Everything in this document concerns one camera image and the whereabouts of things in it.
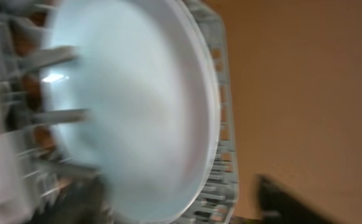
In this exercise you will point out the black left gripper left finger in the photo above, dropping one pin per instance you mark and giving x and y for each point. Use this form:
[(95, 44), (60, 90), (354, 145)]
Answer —
[(82, 203)]

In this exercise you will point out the light blue plate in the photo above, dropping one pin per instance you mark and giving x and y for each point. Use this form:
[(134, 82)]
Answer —
[(145, 78)]

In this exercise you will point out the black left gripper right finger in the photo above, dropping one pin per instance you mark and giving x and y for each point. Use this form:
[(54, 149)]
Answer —
[(277, 206)]

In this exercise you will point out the grey dishwasher rack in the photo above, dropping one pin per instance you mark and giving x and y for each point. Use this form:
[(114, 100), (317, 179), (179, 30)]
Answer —
[(34, 170)]

